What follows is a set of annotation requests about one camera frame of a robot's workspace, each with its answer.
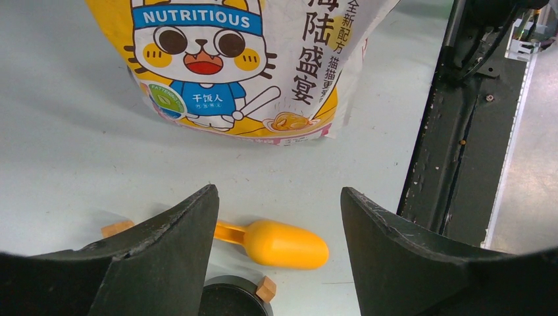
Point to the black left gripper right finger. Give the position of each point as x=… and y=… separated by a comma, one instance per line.
x=401, y=268

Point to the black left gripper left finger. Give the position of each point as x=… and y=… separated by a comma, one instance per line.
x=67, y=282

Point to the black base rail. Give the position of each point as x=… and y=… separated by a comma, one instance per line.
x=468, y=119

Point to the cat food bag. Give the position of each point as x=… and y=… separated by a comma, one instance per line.
x=271, y=72

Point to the yellow plastic food scoop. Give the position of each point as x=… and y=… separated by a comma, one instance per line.
x=276, y=244

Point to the black bowl wooden feet near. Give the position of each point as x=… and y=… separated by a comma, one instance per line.
x=237, y=298

